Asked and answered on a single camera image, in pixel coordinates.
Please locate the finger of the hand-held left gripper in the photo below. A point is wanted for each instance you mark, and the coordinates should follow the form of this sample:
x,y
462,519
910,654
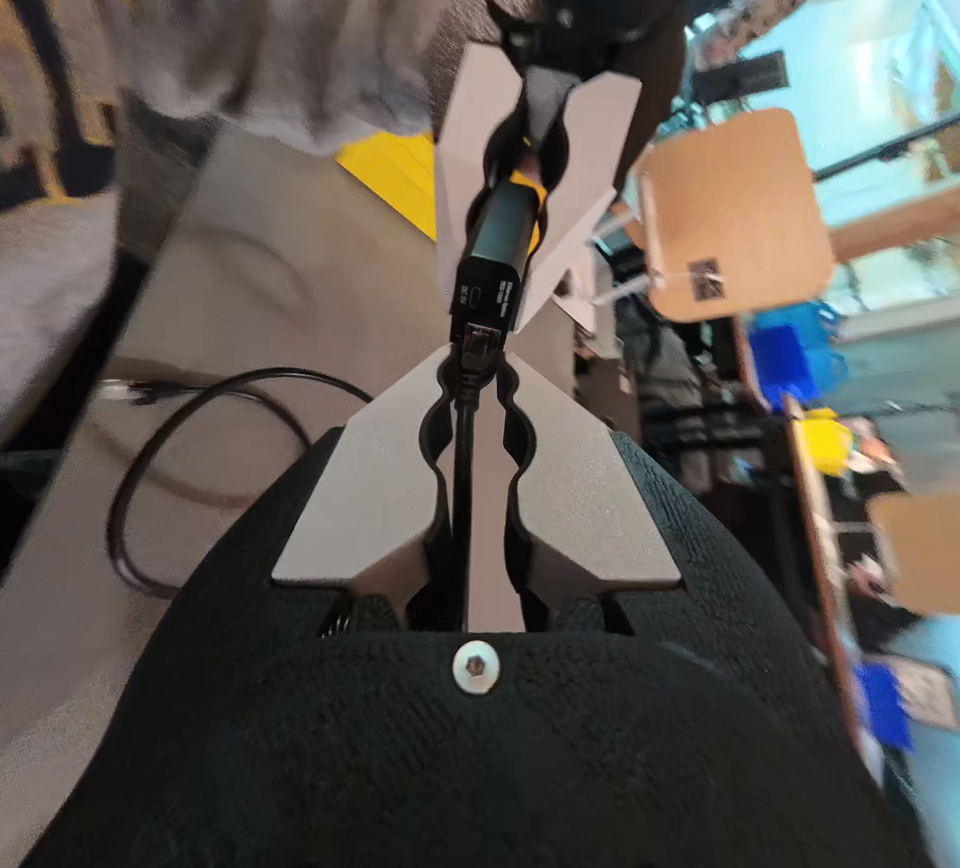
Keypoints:
x,y
459,133
592,148

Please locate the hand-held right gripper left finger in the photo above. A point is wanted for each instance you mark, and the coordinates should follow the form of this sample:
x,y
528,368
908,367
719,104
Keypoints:
x,y
352,508

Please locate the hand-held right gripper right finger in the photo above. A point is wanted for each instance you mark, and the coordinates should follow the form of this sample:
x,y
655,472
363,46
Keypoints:
x,y
600,508

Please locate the yellow plastic bin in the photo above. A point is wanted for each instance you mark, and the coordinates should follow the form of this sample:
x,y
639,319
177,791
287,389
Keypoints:
x,y
397,171
823,442

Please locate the black ethernet splitter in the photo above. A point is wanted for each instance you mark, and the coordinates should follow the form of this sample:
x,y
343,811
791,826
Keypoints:
x,y
499,238

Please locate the person's left forearm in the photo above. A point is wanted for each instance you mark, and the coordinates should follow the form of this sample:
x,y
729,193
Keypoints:
x,y
315,21

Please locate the person's left hand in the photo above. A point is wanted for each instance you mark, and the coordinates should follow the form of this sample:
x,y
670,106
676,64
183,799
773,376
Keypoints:
x,y
660,96

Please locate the stack of blue bins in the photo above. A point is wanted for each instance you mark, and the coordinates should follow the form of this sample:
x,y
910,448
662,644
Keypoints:
x,y
780,362

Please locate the brown-top desk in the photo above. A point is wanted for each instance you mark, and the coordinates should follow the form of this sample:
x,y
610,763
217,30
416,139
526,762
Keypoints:
x,y
823,583

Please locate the blue carry case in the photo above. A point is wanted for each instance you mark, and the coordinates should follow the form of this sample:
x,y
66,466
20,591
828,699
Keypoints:
x,y
825,351

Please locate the studio light on stand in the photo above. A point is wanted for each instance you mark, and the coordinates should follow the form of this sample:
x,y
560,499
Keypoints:
x,y
885,150

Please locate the blue plastic bin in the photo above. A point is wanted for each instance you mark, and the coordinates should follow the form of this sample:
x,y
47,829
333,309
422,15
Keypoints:
x,y
885,707

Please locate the person's torso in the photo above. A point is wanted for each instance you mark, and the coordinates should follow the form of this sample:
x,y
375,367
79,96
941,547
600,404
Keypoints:
x,y
45,283

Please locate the framed tag marker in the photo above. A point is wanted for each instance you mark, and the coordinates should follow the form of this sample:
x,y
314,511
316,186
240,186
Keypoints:
x,y
934,692

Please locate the wooden post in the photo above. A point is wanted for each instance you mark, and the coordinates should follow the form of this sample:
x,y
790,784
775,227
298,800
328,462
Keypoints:
x,y
900,223

